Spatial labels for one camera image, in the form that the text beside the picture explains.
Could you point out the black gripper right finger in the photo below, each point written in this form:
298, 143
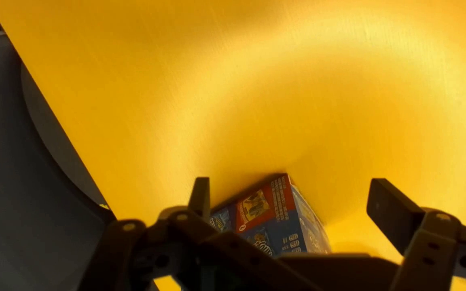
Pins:
394, 212

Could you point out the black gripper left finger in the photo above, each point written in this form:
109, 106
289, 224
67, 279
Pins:
200, 199

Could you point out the blue snack box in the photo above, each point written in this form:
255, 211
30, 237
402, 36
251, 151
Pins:
274, 217

